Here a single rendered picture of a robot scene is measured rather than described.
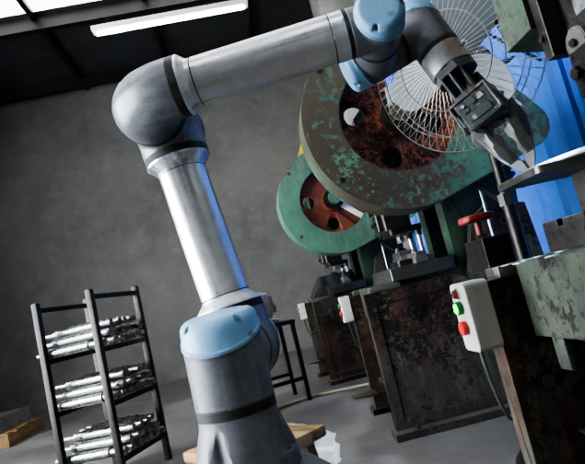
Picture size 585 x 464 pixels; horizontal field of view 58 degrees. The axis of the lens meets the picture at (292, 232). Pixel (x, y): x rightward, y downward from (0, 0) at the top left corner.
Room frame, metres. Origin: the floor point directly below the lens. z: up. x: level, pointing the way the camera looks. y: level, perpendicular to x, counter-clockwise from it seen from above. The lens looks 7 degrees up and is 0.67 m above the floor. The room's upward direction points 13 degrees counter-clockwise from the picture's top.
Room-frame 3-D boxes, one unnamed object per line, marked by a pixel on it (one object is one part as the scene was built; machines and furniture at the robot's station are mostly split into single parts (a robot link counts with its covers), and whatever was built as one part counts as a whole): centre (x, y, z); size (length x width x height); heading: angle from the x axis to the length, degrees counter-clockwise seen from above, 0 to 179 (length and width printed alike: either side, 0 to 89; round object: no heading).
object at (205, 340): (0.80, 0.14, 0.62); 0.13 x 0.12 x 0.14; 176
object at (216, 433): (0.79, 0.14, 0.50); 0.15 x 0.15 x 0.10
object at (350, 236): (4.38, -0.62, 0.87); 1.53 x 0.99 x 1.74; 98
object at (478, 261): (1.16, -0.40, 0.62); 0.10 x 0.06 x 0.20; 5
